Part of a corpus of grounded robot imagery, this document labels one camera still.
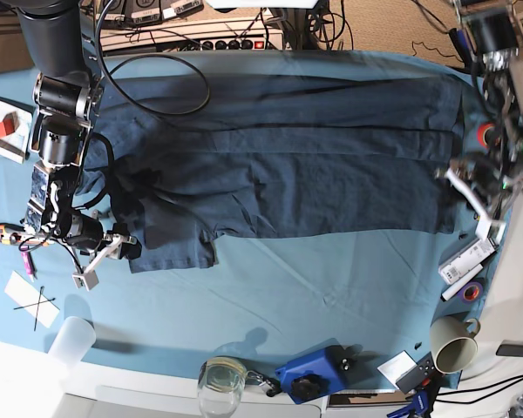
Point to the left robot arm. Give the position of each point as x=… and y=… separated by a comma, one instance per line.
x=493, y=37

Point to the red tape roll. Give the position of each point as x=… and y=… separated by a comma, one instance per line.
x=487, y=135

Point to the blue plastic box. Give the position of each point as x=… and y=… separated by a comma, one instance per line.
x=314, y=375

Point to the orange utility knife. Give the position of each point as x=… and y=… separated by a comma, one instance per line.
x=14, y=235

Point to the purple tape roll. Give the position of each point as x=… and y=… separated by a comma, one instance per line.
x=471, y=292

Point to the packaged marker pens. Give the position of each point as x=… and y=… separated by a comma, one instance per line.
x=462, y=256

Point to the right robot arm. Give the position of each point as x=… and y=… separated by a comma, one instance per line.
x=67, y=93

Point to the clear glass jar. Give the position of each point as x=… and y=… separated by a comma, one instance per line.
x=220, y=386

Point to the black phone on desk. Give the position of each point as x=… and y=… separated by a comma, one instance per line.
x=506, y=349

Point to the black remote control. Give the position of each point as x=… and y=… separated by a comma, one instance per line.
x=414, y=378

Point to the metal keyring carabiner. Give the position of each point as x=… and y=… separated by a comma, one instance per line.
x=269, y=386

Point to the frosted plastic cup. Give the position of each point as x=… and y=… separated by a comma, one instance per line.
x=73, y=341

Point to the olive ceramic mug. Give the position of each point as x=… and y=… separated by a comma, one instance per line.
x=453, y=343

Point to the white paper slip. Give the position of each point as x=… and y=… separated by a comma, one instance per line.
x=22, y=292

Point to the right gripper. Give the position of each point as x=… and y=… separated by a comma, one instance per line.
x=117, y=245

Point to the blue clamp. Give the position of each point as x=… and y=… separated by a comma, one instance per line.
x=420, y=405

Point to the black bobby pins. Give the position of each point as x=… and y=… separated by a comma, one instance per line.
x=41, y=300

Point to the white card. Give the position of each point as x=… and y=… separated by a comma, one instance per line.
x=397, y=367

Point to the red cube on booklet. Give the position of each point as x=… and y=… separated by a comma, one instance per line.
x=15, y=129

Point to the pink glue tube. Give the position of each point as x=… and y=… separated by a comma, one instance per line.
x=28, y=263

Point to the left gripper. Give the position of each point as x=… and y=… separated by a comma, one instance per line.
x=487, y=190

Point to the dark blue T-shirt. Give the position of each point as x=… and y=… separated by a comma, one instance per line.
x=280, y=157

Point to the black power strip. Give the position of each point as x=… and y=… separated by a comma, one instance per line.
x=233, y=44

